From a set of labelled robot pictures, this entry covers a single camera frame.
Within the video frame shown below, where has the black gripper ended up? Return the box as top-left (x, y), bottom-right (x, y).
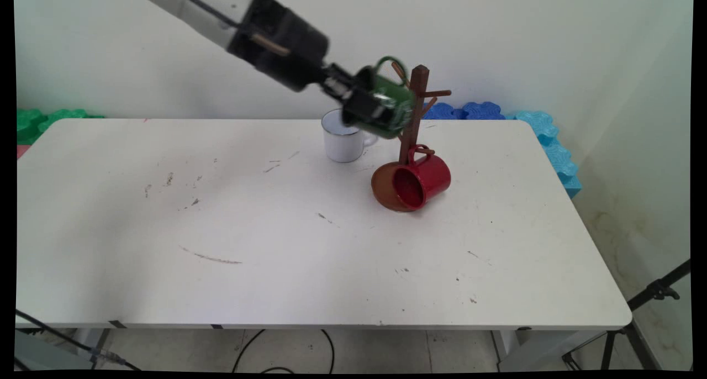
top-left (226, 0), bottom-right (388, 127)

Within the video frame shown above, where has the green enamel mug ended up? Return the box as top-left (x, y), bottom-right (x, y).
top-left (345, 56), bottom-right (416, 140)

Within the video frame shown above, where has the white enamel mug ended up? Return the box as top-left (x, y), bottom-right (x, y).
top-left (321, 108), bottom-right (380, 164)

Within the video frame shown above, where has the brown wooden mug tree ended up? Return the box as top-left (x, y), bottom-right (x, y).
top-left (371, 61), bottom-right (453, 213)

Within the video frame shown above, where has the red enamel mug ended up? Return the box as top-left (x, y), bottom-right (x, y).
top-left (391, 144), bottom-right (452, 213)

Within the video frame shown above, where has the light blue foam mat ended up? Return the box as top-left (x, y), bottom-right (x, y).
top-left (505, 110), bottom-right (583, 199)

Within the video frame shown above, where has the white table leg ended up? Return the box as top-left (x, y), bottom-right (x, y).
top-left (71, 328), bottom-right (114, 364)
top-left (490, 329), bottom-right (521, 370)

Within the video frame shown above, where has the green foam mat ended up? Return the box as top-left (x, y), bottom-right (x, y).
top-left (17, 108), bottom-right (105, 146)

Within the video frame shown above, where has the black tripod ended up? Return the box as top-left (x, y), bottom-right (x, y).
top-left (562, 259), bottom-right (692, 372)

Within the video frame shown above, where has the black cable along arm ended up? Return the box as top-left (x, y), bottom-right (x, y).
top-left (176, 0), bottom-right (239, 29)

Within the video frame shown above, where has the black looped floor cable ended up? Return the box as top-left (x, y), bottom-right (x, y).
top-left (231, 329), bottom-right (336, 374)

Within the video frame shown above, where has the black floor cable with connector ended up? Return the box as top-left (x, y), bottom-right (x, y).
top-left (15, 308), bottom-right (142, 372)

